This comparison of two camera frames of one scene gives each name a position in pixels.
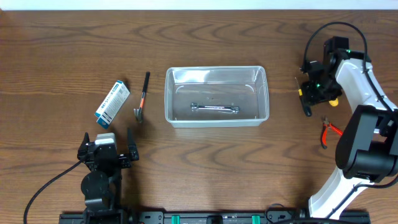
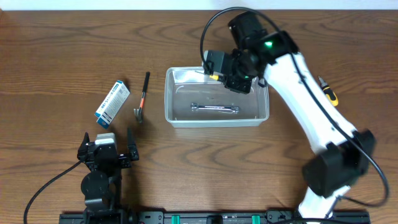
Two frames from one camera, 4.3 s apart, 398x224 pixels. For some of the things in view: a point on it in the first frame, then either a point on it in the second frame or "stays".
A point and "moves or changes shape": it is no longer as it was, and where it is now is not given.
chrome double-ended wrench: x=195 y=106 stays
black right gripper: x=311 y=98 to x=231 y=82
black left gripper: x=125 y=162 stays
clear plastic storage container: x=245 y=87 stays
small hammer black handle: x=138 y=112 stays
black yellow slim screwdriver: x=307 y=109 moves or changes shape
